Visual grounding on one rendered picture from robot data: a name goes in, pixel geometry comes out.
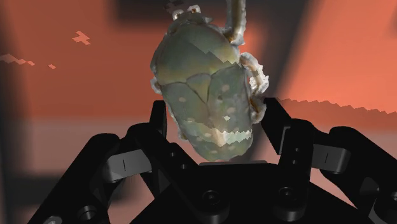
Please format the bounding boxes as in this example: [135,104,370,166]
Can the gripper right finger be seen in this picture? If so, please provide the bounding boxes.
[261,97,397,224]

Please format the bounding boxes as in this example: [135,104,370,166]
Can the green spotted crab figure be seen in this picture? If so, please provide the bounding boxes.
[150,0,270,162]

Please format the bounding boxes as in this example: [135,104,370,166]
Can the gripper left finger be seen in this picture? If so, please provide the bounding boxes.
[27,99,230,224]

